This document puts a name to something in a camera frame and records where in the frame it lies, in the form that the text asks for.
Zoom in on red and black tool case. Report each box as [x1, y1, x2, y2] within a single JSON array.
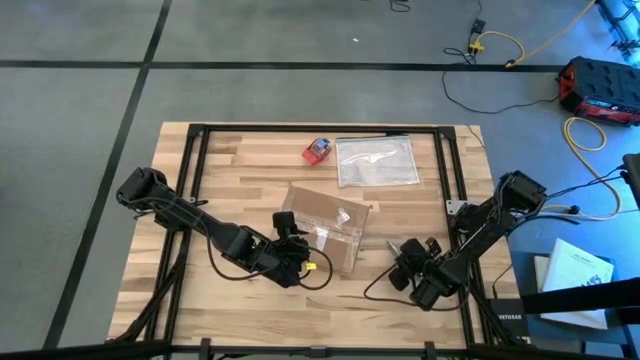
[[558, 55, 640, 127]]

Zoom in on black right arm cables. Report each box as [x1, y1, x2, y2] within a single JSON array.
[[499, 167, 626, 236]]

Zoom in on dark blue side table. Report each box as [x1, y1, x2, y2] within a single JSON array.
[[504, 219, 640, 360]]

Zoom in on black chair edge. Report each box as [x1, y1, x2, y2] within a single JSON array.
[[622, 153, 640, 207]]

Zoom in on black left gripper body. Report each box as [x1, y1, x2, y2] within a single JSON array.
[[257, 234, 313, 290]]

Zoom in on black Netgear box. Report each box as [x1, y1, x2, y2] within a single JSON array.
[[489, 298, 530, 337]]

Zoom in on coiled yellow floor cable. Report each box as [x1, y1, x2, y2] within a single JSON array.
[[563, 116, 624, 222]]

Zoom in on clear plastic zip pouch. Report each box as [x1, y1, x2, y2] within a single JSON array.
[[334, 134, 421, 189]]

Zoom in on brown taped cardboard box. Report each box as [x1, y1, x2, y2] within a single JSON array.
[[280, 185, 371, 275]]

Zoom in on yellow floor cable with plug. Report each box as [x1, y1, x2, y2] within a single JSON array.
[[468, 0, 599, 70]]

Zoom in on black floor cable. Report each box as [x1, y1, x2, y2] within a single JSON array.
[[442, 47, 561, 115]]

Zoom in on pale blue metal stand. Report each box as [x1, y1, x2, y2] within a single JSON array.
[[597, 0, 640, 54]]

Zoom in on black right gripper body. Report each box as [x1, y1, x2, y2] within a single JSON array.
[[399, 252, 454, 311]]

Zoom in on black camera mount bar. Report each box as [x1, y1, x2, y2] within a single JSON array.
[[519, 276, 640, 317]]

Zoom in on white book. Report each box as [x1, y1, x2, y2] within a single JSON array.
[[533, 238, 615, 331]]

